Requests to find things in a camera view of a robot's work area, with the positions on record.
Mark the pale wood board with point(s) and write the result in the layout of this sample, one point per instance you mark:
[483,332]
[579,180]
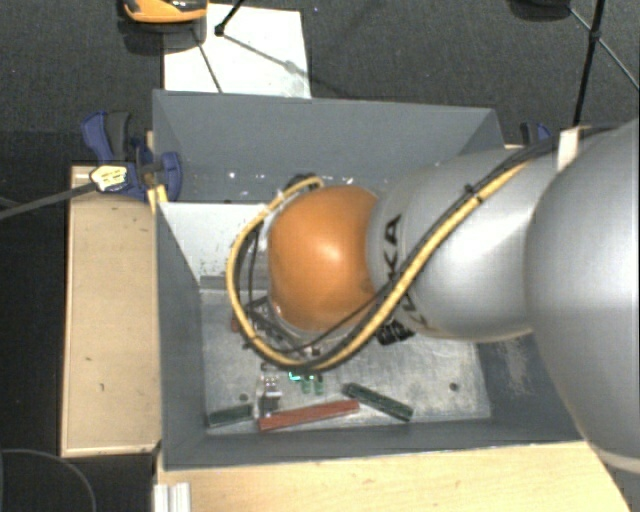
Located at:
[112,320]

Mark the grey metal bin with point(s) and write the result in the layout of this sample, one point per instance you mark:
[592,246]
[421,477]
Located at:
[320,140]

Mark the dark green flat block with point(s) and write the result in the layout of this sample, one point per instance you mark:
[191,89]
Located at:
[230,415]
[378,401]

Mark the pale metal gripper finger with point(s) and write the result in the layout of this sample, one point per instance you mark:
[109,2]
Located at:
[270,400]
[273,383]

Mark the black cylinder on white bracket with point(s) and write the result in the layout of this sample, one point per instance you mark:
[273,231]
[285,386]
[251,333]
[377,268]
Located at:
[395,333]

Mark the red-brown flat block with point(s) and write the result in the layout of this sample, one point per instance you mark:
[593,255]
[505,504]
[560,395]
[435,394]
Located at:
[310,414]
[234,324]

